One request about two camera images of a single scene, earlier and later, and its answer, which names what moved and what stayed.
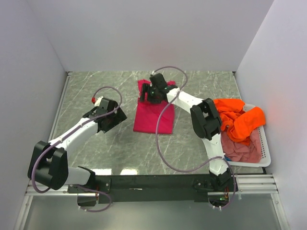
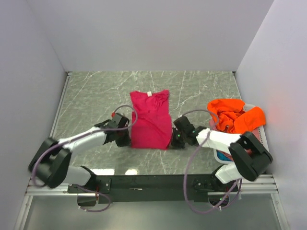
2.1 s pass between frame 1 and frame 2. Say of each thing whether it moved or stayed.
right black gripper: moved
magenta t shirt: moved
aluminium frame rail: stayed
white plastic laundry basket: stayed
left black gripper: moved
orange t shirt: stayed
